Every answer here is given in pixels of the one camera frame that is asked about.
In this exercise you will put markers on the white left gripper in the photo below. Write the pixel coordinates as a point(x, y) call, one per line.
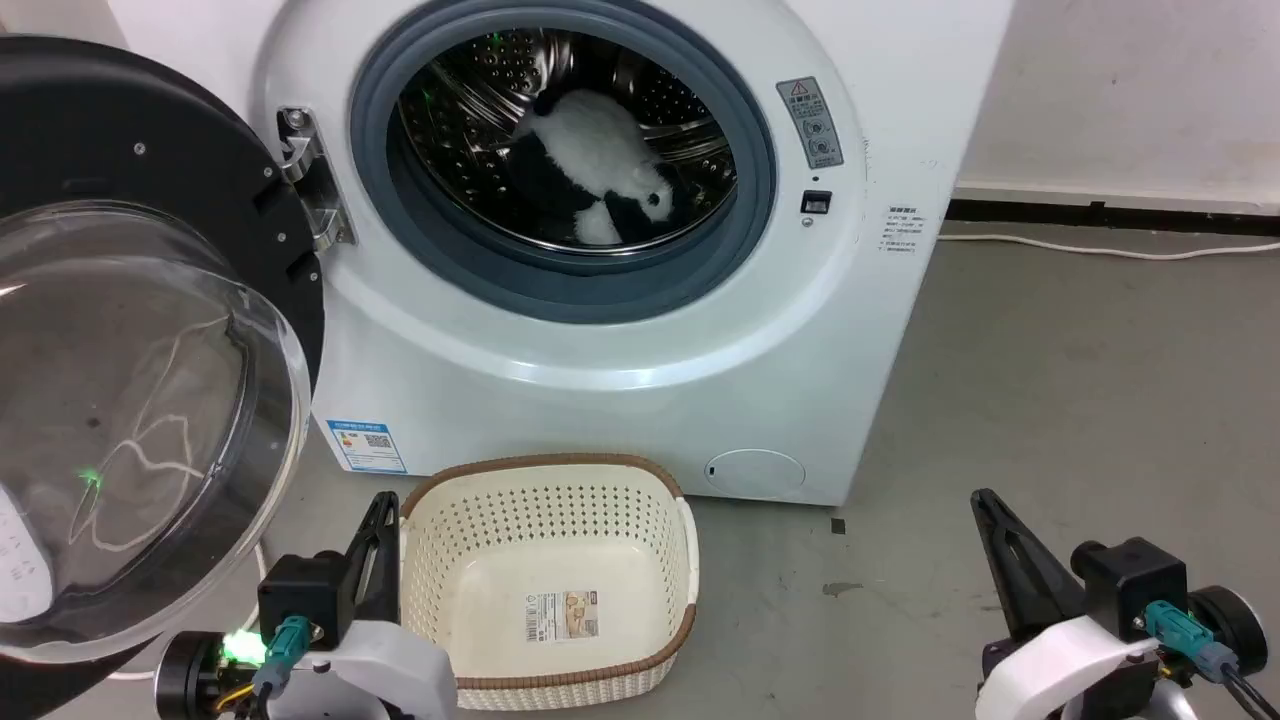
point(390, 670)

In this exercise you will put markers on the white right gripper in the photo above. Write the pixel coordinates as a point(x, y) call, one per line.
point(1050, 670)

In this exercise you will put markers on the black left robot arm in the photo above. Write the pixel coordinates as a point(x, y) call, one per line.
point(190, 675)

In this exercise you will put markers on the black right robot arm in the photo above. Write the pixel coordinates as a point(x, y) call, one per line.
point(1232, 620)

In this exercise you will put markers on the white front-load washing machine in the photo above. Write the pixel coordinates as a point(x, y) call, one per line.
point(600, 400)

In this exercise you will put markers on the chrome door hinge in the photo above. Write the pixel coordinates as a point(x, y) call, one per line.
point(322, 205)

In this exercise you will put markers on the black door lock slot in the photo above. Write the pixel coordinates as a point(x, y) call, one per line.
point(816, 203)

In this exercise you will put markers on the black round glass washer door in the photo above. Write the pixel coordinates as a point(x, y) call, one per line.
point(150, 130)

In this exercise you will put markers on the blue energy label sticker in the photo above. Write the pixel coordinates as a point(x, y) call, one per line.
point(366, 447)

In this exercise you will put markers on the paper product label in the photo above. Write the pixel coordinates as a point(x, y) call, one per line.
point(562, 616)

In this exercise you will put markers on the cream perforated laundry basket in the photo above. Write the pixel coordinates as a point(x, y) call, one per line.
point(560, 520)

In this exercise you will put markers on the round white filter cover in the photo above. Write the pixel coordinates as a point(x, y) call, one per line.
point(755, 473)

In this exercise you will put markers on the small white text label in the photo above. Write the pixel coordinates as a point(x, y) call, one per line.
point(903, 230)

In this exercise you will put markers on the black and white panda plush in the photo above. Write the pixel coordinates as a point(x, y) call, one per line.
point(600, 140)

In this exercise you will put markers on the perforated steel washer drum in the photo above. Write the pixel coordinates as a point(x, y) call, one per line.
point(468, 92)

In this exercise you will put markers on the grey warning sticker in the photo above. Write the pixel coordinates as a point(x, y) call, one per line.
point(810, 120)

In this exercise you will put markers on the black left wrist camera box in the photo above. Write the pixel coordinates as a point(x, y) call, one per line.
point(300, 595)

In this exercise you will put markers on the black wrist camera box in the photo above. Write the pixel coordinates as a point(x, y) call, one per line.
point(300, 595)
point(1135, 580)

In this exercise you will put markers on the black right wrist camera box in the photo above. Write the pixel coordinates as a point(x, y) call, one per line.
point(1135, 580)

